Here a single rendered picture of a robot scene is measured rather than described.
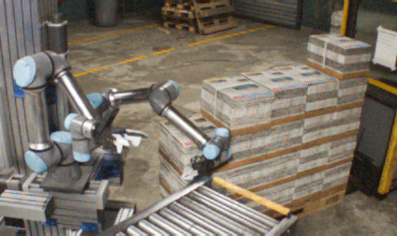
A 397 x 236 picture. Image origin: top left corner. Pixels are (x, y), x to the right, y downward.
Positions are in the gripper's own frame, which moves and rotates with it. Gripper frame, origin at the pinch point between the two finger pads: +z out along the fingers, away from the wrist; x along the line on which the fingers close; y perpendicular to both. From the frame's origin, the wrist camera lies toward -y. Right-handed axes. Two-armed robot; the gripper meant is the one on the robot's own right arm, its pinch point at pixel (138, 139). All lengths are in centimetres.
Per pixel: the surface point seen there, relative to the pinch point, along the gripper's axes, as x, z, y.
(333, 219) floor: -182, 53, 100
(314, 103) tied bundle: -154, 26, 9
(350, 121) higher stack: -192, 47, 25
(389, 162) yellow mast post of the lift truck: -217, 81, 56
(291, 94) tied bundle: -136, 14, 2
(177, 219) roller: -23.0, 6.4, 41.3
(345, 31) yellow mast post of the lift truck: -242, 23, -36
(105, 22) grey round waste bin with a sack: -586, -532, 35
